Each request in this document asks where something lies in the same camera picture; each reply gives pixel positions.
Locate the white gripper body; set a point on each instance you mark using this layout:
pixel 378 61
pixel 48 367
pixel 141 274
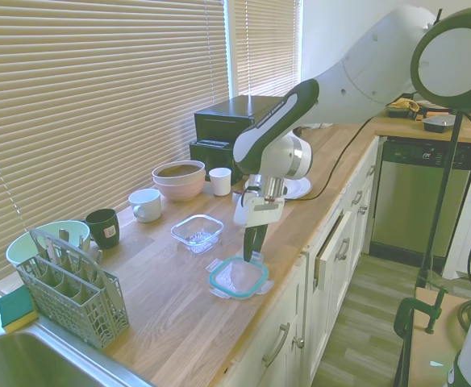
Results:
pixel 259 213

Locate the black toaster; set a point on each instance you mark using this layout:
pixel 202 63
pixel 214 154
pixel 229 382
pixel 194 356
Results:
pixel 209 157

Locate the white kitchen cabinets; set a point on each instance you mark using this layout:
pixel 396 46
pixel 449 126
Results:
pixel 340 282

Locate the teal rimmed container lid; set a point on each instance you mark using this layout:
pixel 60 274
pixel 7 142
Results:
pixel 239 278

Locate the small white cup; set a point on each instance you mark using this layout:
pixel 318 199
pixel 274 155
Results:
pixel 220 181

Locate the narrow beige window blind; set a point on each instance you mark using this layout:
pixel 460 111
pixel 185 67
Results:
pixel 265 44

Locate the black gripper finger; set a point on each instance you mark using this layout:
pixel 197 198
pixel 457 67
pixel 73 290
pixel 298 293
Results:
pixel 260 238
pixel 249 246

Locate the stainless steel sink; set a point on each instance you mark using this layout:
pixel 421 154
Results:
pixel 38 363

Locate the stainless steel dishwasher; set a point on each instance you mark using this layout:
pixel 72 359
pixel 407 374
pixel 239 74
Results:
pixel 413 201

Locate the cream bowl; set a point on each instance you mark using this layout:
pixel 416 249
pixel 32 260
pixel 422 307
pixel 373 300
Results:
pixel 179 170

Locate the green clamp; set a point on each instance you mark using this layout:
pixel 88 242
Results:
pixel 401 318

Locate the large white plate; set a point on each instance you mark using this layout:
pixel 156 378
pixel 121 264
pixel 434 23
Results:
pixel 302 187

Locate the black takeout container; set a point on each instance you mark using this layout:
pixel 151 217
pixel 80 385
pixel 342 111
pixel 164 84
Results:
pixel 439 123

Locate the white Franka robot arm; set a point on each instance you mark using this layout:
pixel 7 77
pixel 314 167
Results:
pixel 360 76

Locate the black cup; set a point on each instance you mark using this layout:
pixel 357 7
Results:
pixel 102 230

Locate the white mug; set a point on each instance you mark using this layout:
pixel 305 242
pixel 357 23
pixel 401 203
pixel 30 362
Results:
pixel 147 205

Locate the black toaster oven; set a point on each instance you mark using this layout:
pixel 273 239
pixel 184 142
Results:
pixel 219 113

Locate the yellow green sponge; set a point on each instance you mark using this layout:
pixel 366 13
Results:
pixel 15 308

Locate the yellow food bag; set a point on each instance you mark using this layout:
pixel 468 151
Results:
pixel 403 106

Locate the mint green bowl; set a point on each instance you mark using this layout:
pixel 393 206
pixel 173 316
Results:
pixel 19 252

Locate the brown cardboard board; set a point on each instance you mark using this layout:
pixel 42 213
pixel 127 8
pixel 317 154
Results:
pixel 437 354

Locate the clear glass food container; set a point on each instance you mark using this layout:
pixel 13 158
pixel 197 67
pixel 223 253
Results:
pixel 195 234

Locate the round metal cabinet knob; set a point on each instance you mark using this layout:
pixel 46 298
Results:
pixel 298 342
pixel 363 209

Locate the grey plastic cutlery basket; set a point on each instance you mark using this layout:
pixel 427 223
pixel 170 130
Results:
pixel 78 306

